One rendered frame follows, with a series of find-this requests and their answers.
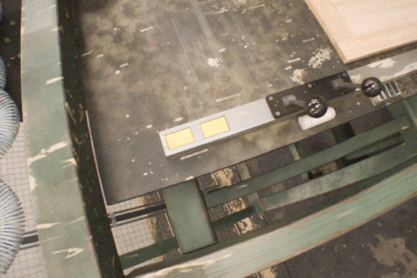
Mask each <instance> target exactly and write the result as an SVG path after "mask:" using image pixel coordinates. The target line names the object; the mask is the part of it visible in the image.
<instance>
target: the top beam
mask: <svg viewBox="0 0 417 278"><path fill-rule="evenodd" d="M21 81H22V110H23V129H24V137H25V151H26V157H27V168H28V174H29V183H30V188H31V197H32V202H33V210H34V214H35V221H36V228H37V232H38V239H39V242H40V248H41V252H42V258H43V261H44V267H45V271H46V276H47V278H118V277H120V276H121V275H122V274H124V272H123V270H122V266H121V262H120V258H119V254H118V252H117V248H116V245H115V240H114V237H113V233H112V230H111V226H110V223H109V218H108V213H107V211H106V205H105V202H104V198H103V194H102V190H101V186H100V181H99V177H98V172H97V168H96V163H95V159H94V154H93V148H92V144H91V137H90V133H89V127H88V122H87V115H86V111H85V104H84V99H83V91H82V86H81V78H80V72H79V63H78V53H77V47H76V36H75V30H74V17H73V10H72V0H22V24H21Z"/></svg>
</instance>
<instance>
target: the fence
mask: <svg viewBox="0 0 417 278"><path fill-rule="evenodd" d="M347 73H348V75H349V77H350V78H351V80H352V82H353V83H362V81H363V80H364V79H365V78H367V77H369V76H374V77H377V78H379V79H380V80H381V82H382V83H384V82H387V81H390V80H392V79H394V81H397V80H398V79H402V78H404V77H407V76H410V75H413V74H415V73H417V49H416V50H413V51H409V52H406V53H403V54H401V55H397V56H394V57H390V58H388V59H385V60H382V61H378V62H375V63H372V64H369V65H366V66H362V67H359V68H356V69H354V70H350V71H348V72H347ZM361 93H362V91H361V89H356V90H355V91H354V92H351V93H349V94H346V95H343V96H340V97H338V98H334V99H332V100H329V101H327V104H328V105H330V104H334V103H336V102H339V101H342V100H344V99H347V98H350V97H352V96H356V95H358V94H361ZM305 113H306V111H305V109H303V110H301V111H297V112H296V113H292V114H290V115H286V116H284V117H281V118H277V119H274V117H273V115H272V113H271V111H270V108H269V106H268V104H267V102H266V100H265V98H263V99H260V100H257V101H254V102H250V103H248V104H244V105H241V106H238V107H235V108H232V109H229V110H226V111H222V112H220V113H216V114H214V115H211V116H208V117H205V118H201V119H199V120H195V121H192V122H189V123H186V124H183V125H180V126H177V127H174V128H171V129H168V130H165V131H162V132H159V134H160V139H161V141H162V145H163V148H164V152H165V155H166V157H167V158H168V159H169V160H172V159H174V158H177V157H181V156H184V155H187V154H190V153H192V152H196V151H198V150H202V149H204V148H208V147H210V146H214V145H217V144H219V143H222V142H225V141H228V140H231V139H234V138H237V137H240V136H243V135H246V134H248V133H251V132H255V131H257V130H260V129H263V128H266V127H269V126H271V125H274V124H277V123H280V122H283V121H285V120H289V119H291V118H294V117H297V116H300V115H303V114H305ZM220 117H225V120H226V122H227V125H228V127H229V131H226V132H223V133H220V134H218V135H214V136H212V137H208V138H206V139H205V138H204V136H203V132H202V130H201V127H200V124H202V123H205V122H208V121H211V120H214V119H217V118H220ZM186 128H190V129H191V132H192V135H193V138H194V141H195V142H194V143H190V144H187V145H184V146H180V147H178V148H174V149H172V150H170V149H169V147H168V143H167V140H166V137H165V136H166V135H169V134H171V133H175V132H178V131H181V130H184V129H186Z"/></svg>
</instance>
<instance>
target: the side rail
mask: <svg viewBox="0 0 417 278"><path fill-rule="evenodd" d="M415 196H417V155H415V156H413V157H411V158H410V159H408V160H406V161H404V162H402V163H400V164H398V165H396V166H394V167H392V168H390V169H388V170H387V171H385V172H383V173H381V174H378V175H377V176H374V177H372V178H370V179H368V180H366V181H364V182H362V183H360V184H358V185H356V186H354V187H352V188H349V189H347V190H345V191H343V192H341V193H338V194H337V195H334V196H333V197H330V198H328V199H326V200H323V201H321V202H318V203H317V204H314V205H312V206H310V207H308V208H305V209H303V210H301V211H299V212H296V213H294V214H291V215H288V216H287V217H284V218H281V219H279V220H277V221H274V222H272V223H269V224H267V225H264V226H262V227H259V228H257V229H253V230H251V231H249V232H245V233H244V234H240V235H238V236H235V237H232V238H230V239H227V240H224V241H221V242H218V243H217V244H215V245H212V246H209V247H206V248H203V249H200V250H197V251H194V252H191V253H188V254H185V255H179V256H176V257H173V258H169V259H166V260H162V261H159V262H155V263H153V264H149V265H146V266H142V267H139V268H135V269H134V270H132V271H131V272H130V273H129V274H127V275H126V276H125V277H123V278H244V277H247V276H249V275H252V274H255V273H257V272H260V271H263V270H265V269H267V268H270V267H273V266H275V265H277V264H280V263H282V262H285V261H286V260H289V259H292V258H294V257H297V256H298V255H301V254H303V253H305V252H308V251H310V250H312V249H315V248H316V247H318V246H320V245H323V244H325V243H327V242H329V241H331V240H333V239H335V238H338V237H340V236H342V235H344V234H346V233H348V232H350V231H352V230H354V229H356V228H358V227H360V226H361V225H363V224H365V223H367V222H369V221H371V220H373V219H375V218H376V217H379V216H380V215H383V214H384V213H386V212H388V211H390V210H391V209H393V208H395V207H397V206H399V205H400V204H402V203H404V202H406V201H408V200H409V199H411V198H413V197H415Z"/></svg>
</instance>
